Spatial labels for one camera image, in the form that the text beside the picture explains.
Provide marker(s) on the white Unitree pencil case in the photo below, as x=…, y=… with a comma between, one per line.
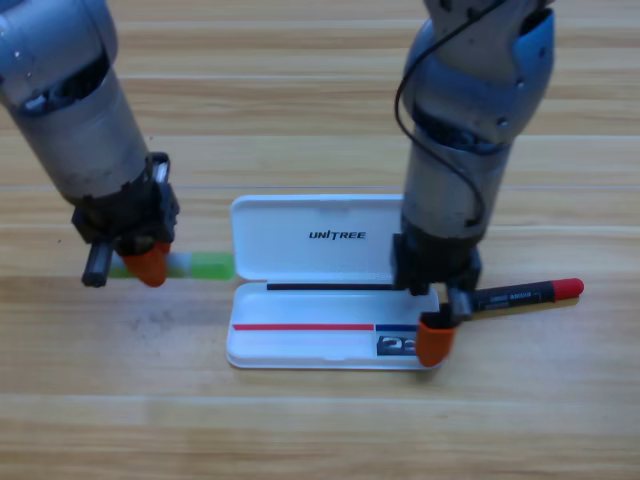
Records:
x=300, y=310

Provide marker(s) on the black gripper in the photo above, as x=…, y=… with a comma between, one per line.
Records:
x=435, y=262
x=130, y=220

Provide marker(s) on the red and black marker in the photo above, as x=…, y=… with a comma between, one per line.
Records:
x=530, y=292

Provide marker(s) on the black eraser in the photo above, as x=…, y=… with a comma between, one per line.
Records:
x=395, y=346

